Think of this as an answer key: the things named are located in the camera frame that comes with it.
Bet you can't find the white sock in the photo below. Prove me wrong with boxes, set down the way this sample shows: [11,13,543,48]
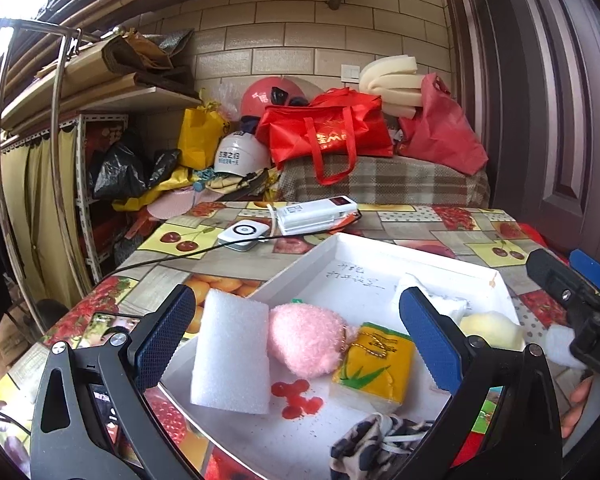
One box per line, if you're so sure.
[391,274,468,323]

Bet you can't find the pink fuzzy plush ball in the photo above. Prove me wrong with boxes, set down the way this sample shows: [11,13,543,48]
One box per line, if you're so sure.
[268,302,358,379]

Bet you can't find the right hand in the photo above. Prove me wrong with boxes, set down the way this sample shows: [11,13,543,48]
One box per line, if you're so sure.
[560,376,595,439]

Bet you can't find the yellow green tissue pack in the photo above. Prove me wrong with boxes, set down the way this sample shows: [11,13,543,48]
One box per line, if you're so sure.
[329,323,416,414]

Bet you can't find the red bag beside table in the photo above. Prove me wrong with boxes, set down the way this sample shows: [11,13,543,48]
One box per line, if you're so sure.
[518,222,568,263]

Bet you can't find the white foam block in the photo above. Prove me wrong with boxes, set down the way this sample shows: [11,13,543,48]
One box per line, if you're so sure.
[189,289,271,415]

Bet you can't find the smartphone with lit screen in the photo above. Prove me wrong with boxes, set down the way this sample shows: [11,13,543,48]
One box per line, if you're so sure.
[78,312,140,454]

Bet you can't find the white cardboard box tray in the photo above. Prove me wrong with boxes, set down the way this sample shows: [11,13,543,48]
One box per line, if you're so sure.
[159,234,518,479]

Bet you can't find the black white patterned cloth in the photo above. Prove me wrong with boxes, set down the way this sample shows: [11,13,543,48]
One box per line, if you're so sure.
[329,413,434,479]

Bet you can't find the black plastic bag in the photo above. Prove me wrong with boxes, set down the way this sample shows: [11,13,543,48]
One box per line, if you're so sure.
[90,129,181,200]

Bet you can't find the plaid covered furniture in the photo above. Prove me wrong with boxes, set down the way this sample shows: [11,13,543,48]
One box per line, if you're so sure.
[277,156,490,207]

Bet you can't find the white power bank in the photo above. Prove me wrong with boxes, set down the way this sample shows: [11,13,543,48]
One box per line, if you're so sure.
[276,195,358,235]

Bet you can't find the white helmet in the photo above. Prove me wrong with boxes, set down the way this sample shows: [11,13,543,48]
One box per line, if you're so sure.
[213,131,271,177]

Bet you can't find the red plastic bag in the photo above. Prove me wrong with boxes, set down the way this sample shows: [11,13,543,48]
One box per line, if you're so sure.
[396,74,488,176]

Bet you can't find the yellow curtain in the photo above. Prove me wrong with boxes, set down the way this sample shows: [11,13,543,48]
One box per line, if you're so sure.
[1,138,81,308]

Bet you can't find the yellow gift bag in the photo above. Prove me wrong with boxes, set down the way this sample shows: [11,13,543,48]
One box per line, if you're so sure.
[178,106,230,170]

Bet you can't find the dark purple door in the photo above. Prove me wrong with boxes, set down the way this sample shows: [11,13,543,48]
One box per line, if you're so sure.
[446,0,600,261]

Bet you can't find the large red tote bag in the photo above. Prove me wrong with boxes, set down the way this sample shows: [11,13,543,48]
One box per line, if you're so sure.
[256,88,393,186]

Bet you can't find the cream foam roll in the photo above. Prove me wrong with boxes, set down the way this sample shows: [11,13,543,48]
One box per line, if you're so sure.
[358,55,424,119]

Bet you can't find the wooden shelf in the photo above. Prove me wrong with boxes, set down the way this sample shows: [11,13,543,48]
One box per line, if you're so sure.
[0,34,202,137]

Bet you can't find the brown paper bags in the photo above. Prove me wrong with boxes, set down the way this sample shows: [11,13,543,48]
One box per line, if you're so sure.
[102,29,198,98]

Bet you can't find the white round wireless charger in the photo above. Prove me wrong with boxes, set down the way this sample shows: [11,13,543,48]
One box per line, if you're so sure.
[216,219,271,252]

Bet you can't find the black cable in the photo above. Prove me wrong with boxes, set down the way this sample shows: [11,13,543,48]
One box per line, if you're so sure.
[94,209,364,286]

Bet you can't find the wall switch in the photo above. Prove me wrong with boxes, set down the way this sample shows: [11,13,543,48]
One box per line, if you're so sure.
[340,64,361,84]

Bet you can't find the metal rack frame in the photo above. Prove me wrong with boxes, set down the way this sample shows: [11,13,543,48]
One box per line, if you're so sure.
[0,39,88,335]

